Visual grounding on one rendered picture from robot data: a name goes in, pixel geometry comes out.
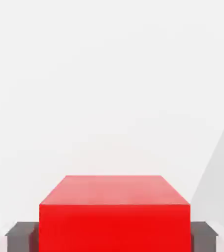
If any small red cube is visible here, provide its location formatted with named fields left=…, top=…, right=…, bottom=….
left=38, top=175, right=192, bottom=252

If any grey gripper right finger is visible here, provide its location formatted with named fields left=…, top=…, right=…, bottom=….
left=190, top=221, right=224, bottom=252

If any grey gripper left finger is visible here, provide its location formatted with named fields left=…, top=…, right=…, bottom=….
left=0, top=221, right=40, bottom=252

